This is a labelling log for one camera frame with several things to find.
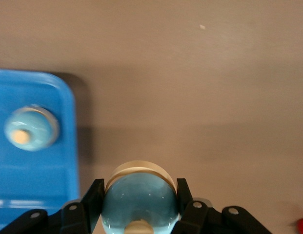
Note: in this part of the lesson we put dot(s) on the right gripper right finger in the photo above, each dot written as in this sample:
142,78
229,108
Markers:
202,219

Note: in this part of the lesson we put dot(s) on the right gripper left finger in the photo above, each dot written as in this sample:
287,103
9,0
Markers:
75,217

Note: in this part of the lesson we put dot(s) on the light blue call bell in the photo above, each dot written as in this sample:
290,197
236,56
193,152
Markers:
140,197
31,129

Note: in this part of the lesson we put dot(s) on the blue plastic tray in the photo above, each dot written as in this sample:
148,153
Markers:
31,175

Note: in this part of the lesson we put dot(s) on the red yellow emergency stop button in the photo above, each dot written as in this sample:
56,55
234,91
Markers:
302,226

